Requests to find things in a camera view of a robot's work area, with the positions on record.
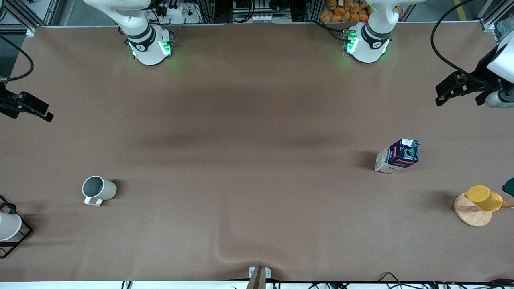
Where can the round wooden mug stand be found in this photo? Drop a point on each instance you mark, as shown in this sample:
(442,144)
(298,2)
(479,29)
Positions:
(470,214)

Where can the metal table edge bracket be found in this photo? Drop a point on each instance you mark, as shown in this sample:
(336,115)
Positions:
(260,275)

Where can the dark green cup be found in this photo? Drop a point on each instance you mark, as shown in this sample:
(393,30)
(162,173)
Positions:
(509,187)

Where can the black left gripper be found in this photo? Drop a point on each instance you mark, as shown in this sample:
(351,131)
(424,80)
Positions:
(483,76)

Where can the yellow cup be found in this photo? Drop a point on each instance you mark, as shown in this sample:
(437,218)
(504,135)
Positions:
(484,198)

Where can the small white power strip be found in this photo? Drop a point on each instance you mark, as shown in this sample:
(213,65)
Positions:
(261,18)

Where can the blue white milk carton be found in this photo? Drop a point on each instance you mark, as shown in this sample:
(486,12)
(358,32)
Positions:
(397,157)

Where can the white power strip with plugs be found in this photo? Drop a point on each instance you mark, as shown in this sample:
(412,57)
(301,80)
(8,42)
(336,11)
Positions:
(178,14)

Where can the pile of orange buns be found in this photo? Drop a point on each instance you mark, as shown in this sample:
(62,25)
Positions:
(341,12)

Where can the aluminium frame post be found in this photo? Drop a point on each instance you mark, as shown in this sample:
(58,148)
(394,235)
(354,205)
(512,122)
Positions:
(488,16)
(36,16)

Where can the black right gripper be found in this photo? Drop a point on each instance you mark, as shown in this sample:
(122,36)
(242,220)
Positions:
(9,102)

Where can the white cup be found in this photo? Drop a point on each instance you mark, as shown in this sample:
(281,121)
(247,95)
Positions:
(8,225)

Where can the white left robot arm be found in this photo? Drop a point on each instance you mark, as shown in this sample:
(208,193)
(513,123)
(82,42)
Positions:
(367,44)

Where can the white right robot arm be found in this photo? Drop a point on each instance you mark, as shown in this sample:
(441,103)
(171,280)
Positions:
(146,44)

